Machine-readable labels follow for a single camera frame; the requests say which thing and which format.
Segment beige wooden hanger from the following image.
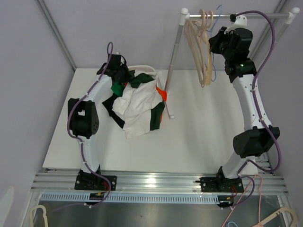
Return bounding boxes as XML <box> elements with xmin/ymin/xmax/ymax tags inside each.
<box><xmin>184</xmin><ymin>9</ymin><xmax>211</xmax><ymax>88</ymax></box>

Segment pink wire hanger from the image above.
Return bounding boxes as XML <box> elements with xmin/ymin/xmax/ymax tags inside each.
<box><xmin>187</xmin><ymin>13</ymin><xmax>211</xmax><ymax>81</ymax></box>

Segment blue wire hanger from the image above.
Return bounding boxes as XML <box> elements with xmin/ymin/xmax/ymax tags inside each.
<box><xmin>207</xmin><ymin>4</ymin><xmax>223</xmax><ymax>82</ymax></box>

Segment beige hanger of orange shirt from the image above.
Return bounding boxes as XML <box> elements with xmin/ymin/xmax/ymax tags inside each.
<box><xmin>199</xmin><ymin>9</ymin><xmax>214</xmax><ymax>86</ymax></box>

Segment orange t shirt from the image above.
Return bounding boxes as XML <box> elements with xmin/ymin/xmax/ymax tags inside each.
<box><xmin>156</xmin><ymin>87</ymin><xmax>168</xmax><ymax>123</ymax></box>

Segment dark green t shirt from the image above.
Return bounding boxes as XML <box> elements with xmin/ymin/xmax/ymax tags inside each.
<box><xmin>127</xmin><ymin>72</ymin><xmax>166</xmax><ymax>131</ymax></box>

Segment black t shirt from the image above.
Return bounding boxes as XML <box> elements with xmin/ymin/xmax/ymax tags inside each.
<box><xmin>102</xmin><ymin>93</ymin><xmax>125</xmax><ymax>129</ymax></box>

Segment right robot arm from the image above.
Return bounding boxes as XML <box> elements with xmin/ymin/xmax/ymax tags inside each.
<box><xmin>209</xmin><ymin>26</ymin><xmax>280</xmax><ymax>192</ymax></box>

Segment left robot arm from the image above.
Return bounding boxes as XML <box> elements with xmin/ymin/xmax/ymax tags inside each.
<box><xmin>67</xmin><ymin>53</ymin><xmax>128</xmax><ymax>191</ymax></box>

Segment white printed t shirt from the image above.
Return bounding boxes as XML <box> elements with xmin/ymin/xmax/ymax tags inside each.
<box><xmin>111</xmin><ymin>74</ymin><xmax>164</xmax><ymax>140</ymax></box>

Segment beige hanger bottom left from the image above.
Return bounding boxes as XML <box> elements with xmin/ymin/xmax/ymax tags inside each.
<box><xmin>30</xmin><ymin>205</ymin><xmax>49</xmax><ymax>227</ymax></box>

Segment pink hanger bottom right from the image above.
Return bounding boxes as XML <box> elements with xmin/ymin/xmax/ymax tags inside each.
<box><xmin>221</xmin><ymin>174</ymin><xmax>263</xmax><ymax>227</ymax></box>

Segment beige hanger bottom right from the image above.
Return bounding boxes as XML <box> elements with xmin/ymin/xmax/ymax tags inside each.
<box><xmin>250</xmin><ymin>207</ymin><xmax>301</xmax><ymax>227</ymax></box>

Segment white perforated plastic basket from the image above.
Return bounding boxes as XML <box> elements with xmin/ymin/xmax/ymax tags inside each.
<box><xmin>128</xmin><ymin>65</ymin><xmax>163</xmax><ymax>89</ymax></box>

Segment metal clothes rack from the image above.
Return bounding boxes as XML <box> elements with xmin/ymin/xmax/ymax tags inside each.
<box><xmin>165</xmin><ymin>7</ymin><xmax>300</xmax><ymax>119</ymax></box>

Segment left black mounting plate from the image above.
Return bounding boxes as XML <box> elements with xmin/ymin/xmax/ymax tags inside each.
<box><xmin>74</xmin><ymin>175</ymin><xmax>117</xmax><ymax>191</ymax></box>

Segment black mounting plate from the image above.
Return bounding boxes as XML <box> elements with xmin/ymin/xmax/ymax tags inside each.
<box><xmin>74</xmin><ymin>175</ymin><xmax>117</xmax><ymax>191</ymax></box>
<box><xmin>195</xmin><ymin>177</ymin><xmax>244</xmax><ymax>193</ymax></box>

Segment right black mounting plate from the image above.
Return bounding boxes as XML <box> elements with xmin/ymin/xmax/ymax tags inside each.
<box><xmin>195</xmin><ymin>177</ymin><xmax>244</xmax><ymax>193</ymax></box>

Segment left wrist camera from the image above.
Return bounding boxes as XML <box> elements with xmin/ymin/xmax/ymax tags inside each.
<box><xmin>115</xmin><ymin>52</ymin><xmax>127</xmax><ymax>67</ymax></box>

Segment slotted cable duct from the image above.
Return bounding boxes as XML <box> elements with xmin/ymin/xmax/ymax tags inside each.
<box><xmin>40</xmin><ymin>192</ymin><xmax>219</xmax><ymax>204</ymax></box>

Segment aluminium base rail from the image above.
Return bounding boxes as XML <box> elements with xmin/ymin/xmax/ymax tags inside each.
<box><xmin>31</xmin><ymin>169</ymin><xmax>289</xmax><ymax>195</ymax></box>

